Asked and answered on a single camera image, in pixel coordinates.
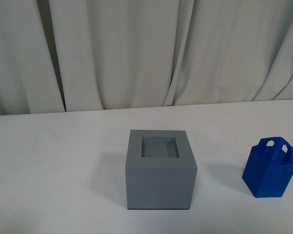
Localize gray square base block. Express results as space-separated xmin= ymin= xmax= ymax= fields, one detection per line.
xmin=125 ymin=130 xmax=197 ymax=210

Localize blue hexagonal part with handle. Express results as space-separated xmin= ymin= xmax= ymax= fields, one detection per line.
xmin=242 ymin=136 xmax=293 ymax=198

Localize white curtain backdrop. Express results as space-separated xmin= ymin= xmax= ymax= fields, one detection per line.
xmin=0 ymin=0 xmax=293 ymax=115

